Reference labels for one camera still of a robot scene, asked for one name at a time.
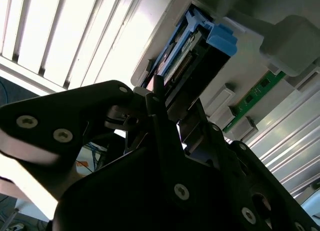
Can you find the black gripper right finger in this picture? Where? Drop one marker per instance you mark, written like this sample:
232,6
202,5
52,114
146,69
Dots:
250,178

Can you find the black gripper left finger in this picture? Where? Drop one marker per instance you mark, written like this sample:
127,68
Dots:
62,111

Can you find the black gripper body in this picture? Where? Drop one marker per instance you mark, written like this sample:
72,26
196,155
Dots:
120,196

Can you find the hard disk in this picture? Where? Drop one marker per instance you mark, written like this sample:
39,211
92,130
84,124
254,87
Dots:
220,41

